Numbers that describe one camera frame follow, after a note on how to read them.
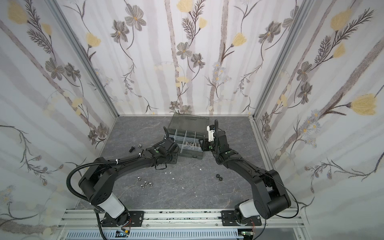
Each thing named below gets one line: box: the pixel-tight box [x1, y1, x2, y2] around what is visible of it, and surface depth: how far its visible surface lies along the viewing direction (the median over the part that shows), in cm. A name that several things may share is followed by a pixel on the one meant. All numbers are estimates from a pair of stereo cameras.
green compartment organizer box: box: [166, 113, 209, 160], surface depth 106 cm
